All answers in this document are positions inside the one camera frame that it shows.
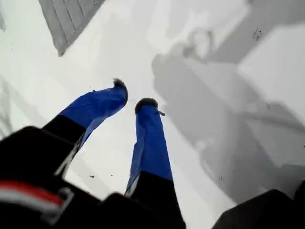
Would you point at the grey striped towel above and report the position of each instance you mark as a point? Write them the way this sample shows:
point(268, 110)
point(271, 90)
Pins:
point(69, 21)

